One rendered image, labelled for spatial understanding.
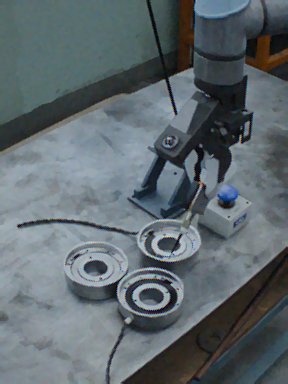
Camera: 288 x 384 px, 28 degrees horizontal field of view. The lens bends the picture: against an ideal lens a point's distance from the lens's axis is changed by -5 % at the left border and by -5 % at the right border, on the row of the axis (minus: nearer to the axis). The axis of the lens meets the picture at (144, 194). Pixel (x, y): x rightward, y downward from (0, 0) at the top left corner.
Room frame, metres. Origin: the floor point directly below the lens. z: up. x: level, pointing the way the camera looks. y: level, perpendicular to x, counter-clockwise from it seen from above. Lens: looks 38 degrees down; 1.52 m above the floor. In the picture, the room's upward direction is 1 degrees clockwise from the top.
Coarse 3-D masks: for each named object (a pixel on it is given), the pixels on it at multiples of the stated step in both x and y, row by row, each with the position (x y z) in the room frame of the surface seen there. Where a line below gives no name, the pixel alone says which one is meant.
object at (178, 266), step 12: (144, 228) 0.79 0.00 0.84; (156, 228) 0.80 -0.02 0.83; (168, 228) 0.80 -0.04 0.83; (180, 228) 0.80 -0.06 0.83; (192, 228) 0.79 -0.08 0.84; (144, 240) 0.77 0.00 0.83; (156, 240) 0.77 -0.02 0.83; (168, 240) 0.78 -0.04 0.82; (180, 240) 0.77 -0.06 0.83; (192, 240) 0.77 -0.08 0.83; (144, 252) 0.73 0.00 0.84; (156, 252) 0.74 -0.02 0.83; (180, 252) 0.74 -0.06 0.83; (192, 252) 0.73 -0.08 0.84; (144, 264) 0.73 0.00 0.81; (156, 264) 0.71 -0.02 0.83; (168, 264) 0.71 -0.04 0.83; (180, 264) 0.71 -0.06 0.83; (192, 264) 0.72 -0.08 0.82
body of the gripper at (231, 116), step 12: (204, 84) 0.76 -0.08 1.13; (240, 84) 0.77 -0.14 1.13; (216, 96) 0.77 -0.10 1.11; (228, 96) 0.79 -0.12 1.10; (240, 96) 0.80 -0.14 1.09; (228, 108) 0.79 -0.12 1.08; (240, 108) 0.80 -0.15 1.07; (216, 120) 0.76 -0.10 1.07; (228, 120) 0.77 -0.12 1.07; (240, 120) 0.78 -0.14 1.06; (216, 132) 0.75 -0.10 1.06; (228, 132) 0.77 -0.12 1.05; (240, 132) 0.79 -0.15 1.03; (204, 144) 0.76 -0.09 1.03; (216, 144) 0.75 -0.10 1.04
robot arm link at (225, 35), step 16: (208, 0) 0.76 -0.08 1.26; (224, 0) 0.75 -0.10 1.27; (240, 0) 0.76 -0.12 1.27; (256, 0) 0.79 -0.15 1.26; (208, 16) 0.76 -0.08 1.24; (224, 16) 0.75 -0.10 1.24; (240, 16) 0.76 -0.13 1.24; (256, 16) 0.77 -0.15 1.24; (208, 32) 0.76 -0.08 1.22; (224, 32) 0.75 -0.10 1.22; (240, 32) 0.76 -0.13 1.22; (256, 32) 0.78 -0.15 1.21; (208, 48) 0.76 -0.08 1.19; (224, 48) 0.75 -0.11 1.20; (240, 48) 0.76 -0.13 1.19
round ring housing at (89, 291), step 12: (72, 252) 0.73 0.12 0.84; (84, 252) 0.73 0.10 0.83; (108, 252) 0.74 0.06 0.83; (120, 252) 0.73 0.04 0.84; (84, 264) 0.71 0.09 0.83; (96, 264) 0.72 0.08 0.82; (108, 264) 0.71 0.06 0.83; (120, 264) 0.71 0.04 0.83; (72, 276) 0.68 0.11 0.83; (84, 276) 0.68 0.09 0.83; (108, 276) 0.68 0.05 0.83; (120, 276) 0.67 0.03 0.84; (72, 288) 0.66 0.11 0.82; (84, 288) 0.65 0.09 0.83; (96, 288) 0.65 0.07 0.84; (108, 288) 0.65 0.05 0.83
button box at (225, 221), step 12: (216, 204) 0.85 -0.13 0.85; (228, 204) 0.84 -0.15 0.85; (240, 204) 0.85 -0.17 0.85; (204, 216) 0.84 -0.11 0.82; (216, 216) 0.82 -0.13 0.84; (228, 216) 0.82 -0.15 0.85; (240, 216) 0.83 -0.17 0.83; (216, 228) 0.82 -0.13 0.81; (228, 228) 0.81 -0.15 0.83; (240, 228) 0.84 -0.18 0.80
